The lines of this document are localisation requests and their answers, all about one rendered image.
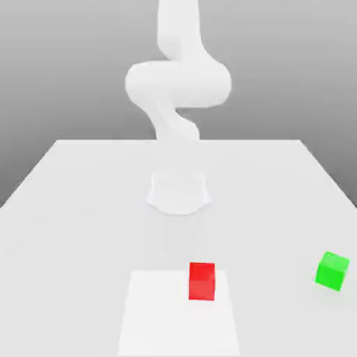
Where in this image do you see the small red cube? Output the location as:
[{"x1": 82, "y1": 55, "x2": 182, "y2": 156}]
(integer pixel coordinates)
[{"x1": 188, "y1": 261, "x2": 216, "y2": 302}]

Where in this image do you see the small green cube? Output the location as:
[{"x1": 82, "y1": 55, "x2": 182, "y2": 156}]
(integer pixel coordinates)
[{"x1": 314, "y1": 251, "x2": 351, "y2": 292}]

